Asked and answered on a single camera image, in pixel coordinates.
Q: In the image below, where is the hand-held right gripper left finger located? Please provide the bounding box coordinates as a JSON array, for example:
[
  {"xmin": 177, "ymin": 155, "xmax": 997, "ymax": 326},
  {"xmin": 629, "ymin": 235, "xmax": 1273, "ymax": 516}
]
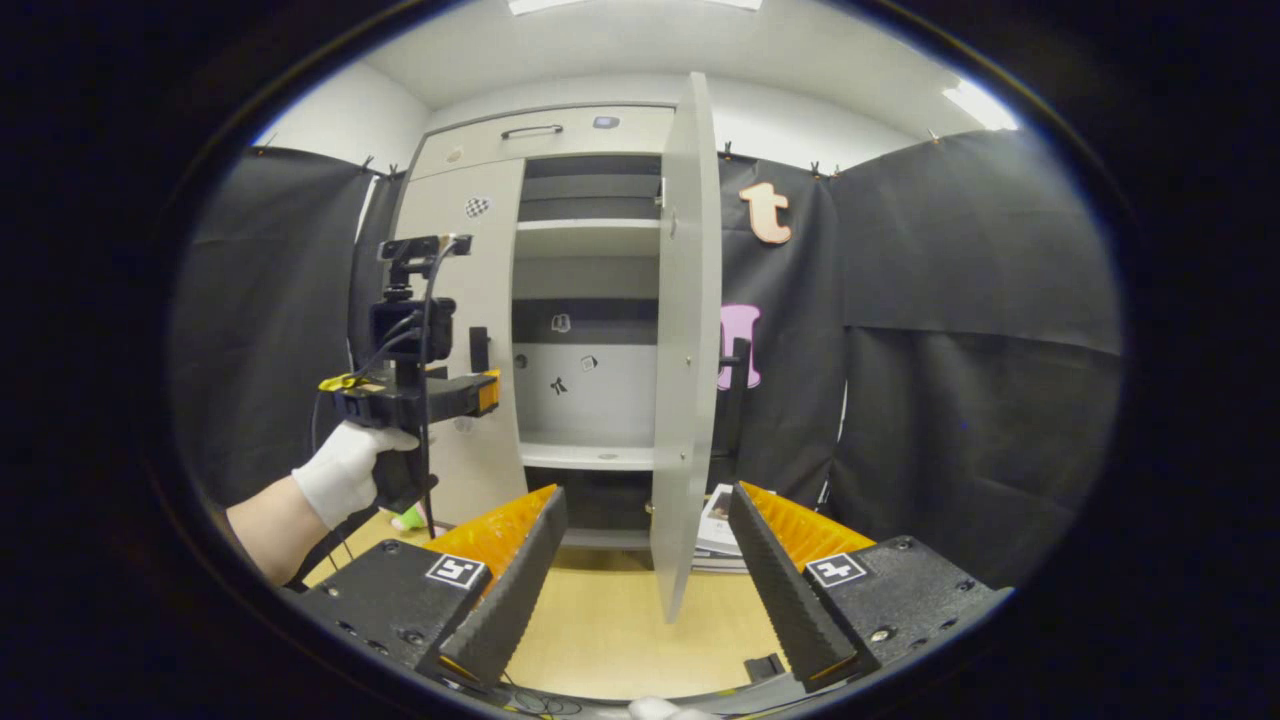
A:
[{"xmin": 295, "ymin": 485, "xmax": 569, "ymax": 691}]

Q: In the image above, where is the grey double-door shoe cabinet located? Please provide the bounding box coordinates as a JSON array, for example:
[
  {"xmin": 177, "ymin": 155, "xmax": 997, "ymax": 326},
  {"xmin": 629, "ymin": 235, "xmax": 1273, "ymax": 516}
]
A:
[{"xmin": 385, "ymin": 100, "xmax": 706, "ymax": 553}]

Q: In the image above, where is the black backdrop cloth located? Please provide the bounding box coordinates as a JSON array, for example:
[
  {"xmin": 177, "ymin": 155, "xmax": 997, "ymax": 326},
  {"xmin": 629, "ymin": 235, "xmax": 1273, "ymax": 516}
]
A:
[{"xmin": 170, "ymin": 128, "xmax": 1126, "ymax": 591}]

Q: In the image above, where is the stack of booklets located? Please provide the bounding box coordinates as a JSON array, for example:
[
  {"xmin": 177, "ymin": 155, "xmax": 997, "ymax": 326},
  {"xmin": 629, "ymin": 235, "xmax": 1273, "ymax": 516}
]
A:
[{"xmin": 693, "ymin": 483, "xmax": 777, "ymax": 574}]

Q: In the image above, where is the ceiling light panel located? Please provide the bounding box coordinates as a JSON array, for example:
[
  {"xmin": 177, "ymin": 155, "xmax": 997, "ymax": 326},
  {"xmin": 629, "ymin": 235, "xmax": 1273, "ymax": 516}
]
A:
[
  {"xmin": 508, "ymin": 0, "xmax": 763, "ymax": 14},
  {"xmin": 942, "ymin": 80, "xmax": 1021, "ymax": 133}
]

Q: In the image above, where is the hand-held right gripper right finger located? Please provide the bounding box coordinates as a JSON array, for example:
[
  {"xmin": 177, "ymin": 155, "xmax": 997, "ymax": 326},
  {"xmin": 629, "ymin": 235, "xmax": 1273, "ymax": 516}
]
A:
[{"xmin": 728, "ymin": 482, "xmax": 1013, "ymax": 693}]

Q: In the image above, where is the grey cabinet drawer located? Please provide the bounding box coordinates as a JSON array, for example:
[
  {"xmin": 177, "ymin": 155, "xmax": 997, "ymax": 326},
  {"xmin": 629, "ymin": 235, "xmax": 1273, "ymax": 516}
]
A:
[{"xmin": 410, "ymin": 105, "xmax": 677, "ymax": 181}]

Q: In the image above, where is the grey shoe cabinet door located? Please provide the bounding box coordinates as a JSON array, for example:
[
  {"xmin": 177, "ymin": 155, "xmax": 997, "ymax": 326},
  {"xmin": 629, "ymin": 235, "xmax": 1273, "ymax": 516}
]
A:
[
  {"xmin": 388, "ymin": 158, "xmax": 527, "ymax": 529},
  {"xmin": 650, "ymin": 72, "xmax": 753, "ymax": 624}
]

